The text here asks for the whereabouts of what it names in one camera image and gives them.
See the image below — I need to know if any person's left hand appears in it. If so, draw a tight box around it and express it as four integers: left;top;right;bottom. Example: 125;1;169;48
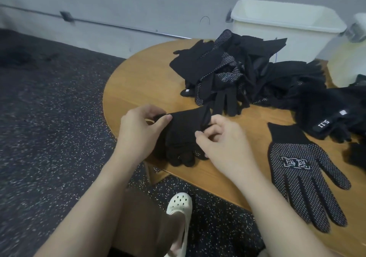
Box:
114;104;173;167

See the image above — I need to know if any person's right hand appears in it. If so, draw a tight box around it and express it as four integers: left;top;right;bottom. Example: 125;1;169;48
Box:
194;115;264;184

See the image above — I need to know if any pile of black gloves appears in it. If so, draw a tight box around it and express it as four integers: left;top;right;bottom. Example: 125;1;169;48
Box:
150;123;173;163
169;29;366;172

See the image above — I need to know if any black dotted glove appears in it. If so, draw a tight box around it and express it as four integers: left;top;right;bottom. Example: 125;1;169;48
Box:
268;123;352;233
163;105;215;167

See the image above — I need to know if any white plastic bin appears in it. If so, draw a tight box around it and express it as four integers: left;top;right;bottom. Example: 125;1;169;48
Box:
342;12;366;88
226;0;348;63

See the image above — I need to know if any person's right forearm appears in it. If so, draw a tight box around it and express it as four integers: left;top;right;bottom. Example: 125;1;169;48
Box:
237;165;344;257

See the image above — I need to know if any person's left forearm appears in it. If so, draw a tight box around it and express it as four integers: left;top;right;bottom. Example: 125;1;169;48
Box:
34;151;141;257

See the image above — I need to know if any person's left white shoe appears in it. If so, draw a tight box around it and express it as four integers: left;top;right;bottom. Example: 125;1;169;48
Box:
165;192;193;257

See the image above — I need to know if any person's left leg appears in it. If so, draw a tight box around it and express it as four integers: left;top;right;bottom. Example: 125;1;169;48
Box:
111;185;186;257

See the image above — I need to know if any grey wall pipe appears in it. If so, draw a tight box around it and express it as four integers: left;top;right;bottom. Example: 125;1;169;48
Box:
0;3;192;40

